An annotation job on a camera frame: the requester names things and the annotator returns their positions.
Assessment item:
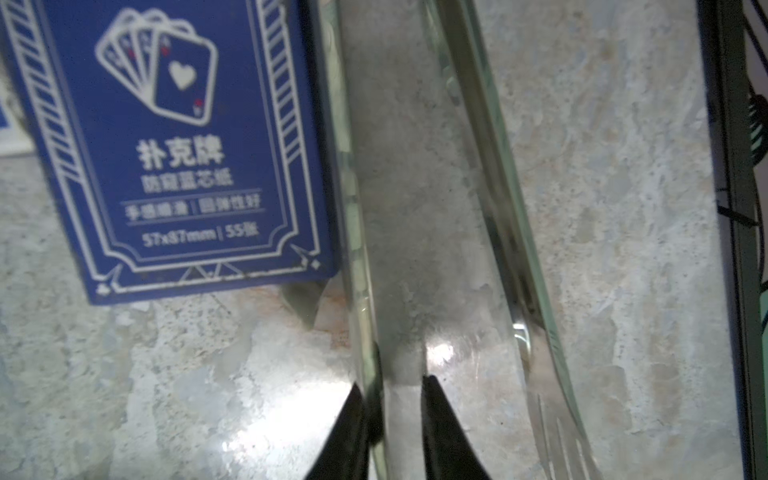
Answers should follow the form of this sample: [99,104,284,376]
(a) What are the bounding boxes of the blue playing card box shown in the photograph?
[1,1,337,305]

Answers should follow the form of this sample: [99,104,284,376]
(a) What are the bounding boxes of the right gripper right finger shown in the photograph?
[421,375,490,480]

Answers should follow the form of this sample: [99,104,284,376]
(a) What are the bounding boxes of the steel fork-tip tongs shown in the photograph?
[298,1,601,479]

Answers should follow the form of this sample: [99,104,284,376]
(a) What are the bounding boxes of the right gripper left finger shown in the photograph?
[305,384,369,480]

